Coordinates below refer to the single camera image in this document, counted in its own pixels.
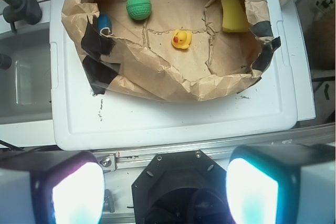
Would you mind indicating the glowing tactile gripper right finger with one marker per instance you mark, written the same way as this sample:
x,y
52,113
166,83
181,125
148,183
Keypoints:
x,y
282,183

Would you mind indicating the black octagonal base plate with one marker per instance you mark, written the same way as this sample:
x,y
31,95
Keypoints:
x,y
183,187

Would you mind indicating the yellow rubber duck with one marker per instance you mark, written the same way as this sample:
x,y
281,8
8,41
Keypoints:
x,y
181,39

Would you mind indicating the black clamp knob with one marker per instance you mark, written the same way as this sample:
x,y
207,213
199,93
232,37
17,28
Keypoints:
x,y
26,10

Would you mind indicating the brown paper bag tray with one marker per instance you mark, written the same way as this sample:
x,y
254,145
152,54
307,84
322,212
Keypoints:
x,y
139,59

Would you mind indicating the clear plastic container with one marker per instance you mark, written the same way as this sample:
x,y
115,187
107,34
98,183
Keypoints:
x,y
32,81

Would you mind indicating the blue rectangular block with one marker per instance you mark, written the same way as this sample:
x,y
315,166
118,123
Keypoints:
x,y
104,25

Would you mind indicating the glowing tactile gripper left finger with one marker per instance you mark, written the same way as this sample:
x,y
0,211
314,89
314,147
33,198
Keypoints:
x,y
51,187

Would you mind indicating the green dimpled ball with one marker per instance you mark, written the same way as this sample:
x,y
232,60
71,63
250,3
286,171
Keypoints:
x,y
139,9

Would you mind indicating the yellow sponge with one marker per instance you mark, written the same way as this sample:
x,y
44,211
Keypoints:
x,y
234,17

